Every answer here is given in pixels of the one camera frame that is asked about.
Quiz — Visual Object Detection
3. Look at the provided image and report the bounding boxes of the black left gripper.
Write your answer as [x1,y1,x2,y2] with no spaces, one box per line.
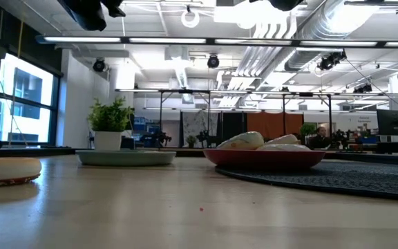
[57,0,126,32]

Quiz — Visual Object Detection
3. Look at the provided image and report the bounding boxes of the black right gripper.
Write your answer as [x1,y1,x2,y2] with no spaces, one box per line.
[267,0,304,12]

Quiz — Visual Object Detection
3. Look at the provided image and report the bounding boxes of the large mint donut dark drizzle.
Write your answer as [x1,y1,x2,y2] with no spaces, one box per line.
[216,131,265,151]

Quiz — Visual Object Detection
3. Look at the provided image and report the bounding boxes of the small red frosted donut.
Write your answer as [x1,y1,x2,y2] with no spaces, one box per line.
[0,156,43,188]

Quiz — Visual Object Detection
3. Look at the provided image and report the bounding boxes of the overhead light bar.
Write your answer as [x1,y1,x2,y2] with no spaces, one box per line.
[35,34,398,49]

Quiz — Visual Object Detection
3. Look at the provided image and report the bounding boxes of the green plant in white pot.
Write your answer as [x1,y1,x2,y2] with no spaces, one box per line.
[87,96,134,151]

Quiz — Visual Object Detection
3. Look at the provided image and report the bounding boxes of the large office window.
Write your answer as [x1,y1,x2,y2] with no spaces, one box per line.
[0,51,61,146]

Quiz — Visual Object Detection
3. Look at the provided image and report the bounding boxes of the blue storage bins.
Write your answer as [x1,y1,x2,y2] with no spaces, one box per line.
[133,116,160,148]

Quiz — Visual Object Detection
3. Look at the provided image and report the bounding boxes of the orange curtain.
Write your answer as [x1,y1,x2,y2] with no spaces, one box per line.
[247,111,304,141]

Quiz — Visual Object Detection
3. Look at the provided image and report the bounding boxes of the background green plant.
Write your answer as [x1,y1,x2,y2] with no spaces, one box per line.
[299,122,316,136]

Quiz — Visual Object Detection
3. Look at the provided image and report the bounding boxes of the black curtain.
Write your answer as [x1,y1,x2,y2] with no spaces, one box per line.
[219,112,247,141]

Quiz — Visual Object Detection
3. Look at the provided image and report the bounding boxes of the person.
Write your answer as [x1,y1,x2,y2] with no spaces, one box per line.
[310,126,332,150]

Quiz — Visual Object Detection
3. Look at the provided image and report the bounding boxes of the grey patterned curtain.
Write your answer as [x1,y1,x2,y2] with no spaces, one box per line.
[181,110,219,148]

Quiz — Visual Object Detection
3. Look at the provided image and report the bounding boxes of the teal round plate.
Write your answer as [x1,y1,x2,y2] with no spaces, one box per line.
[75,149,178,167]

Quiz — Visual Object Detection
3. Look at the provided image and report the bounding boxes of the red round plate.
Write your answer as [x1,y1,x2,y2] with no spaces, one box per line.
[202,148,326,170]

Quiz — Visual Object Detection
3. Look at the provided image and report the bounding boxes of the black computer monitor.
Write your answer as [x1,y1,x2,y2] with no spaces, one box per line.
[376,109,398,137]

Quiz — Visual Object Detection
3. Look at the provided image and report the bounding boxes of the dark round woven placemat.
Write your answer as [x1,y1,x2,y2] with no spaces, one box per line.
[214,159,398,203]

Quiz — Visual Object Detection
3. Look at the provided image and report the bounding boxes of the silver ventilation duct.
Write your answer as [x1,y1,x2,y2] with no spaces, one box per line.
[283,0,379,72]

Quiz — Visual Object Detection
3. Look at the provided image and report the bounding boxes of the white cable ring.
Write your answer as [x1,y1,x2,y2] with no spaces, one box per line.
[180,9,200,28]

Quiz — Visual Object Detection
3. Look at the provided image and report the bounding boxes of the black ceiling camera rig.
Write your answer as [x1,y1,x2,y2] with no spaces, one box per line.
[318,50,347,71]

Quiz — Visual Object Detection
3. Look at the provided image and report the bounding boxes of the black background rack frame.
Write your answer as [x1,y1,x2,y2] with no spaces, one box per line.
[159,89,333,148]

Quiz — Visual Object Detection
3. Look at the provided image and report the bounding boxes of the black aluminium table frame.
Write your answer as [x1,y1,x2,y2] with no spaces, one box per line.
[0,145,398,165]

